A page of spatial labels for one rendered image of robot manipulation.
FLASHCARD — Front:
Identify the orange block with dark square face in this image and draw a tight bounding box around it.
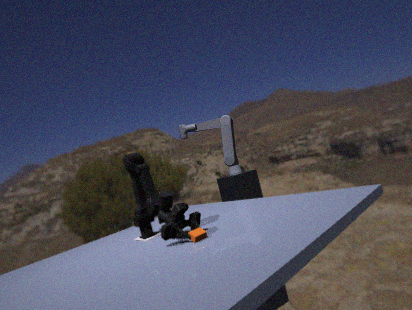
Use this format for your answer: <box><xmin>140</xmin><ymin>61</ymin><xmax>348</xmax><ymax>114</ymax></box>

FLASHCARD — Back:
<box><xmin>188</xmin><ymin>228</ymin><xmax>207</xmax><ymax>242</ymax></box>

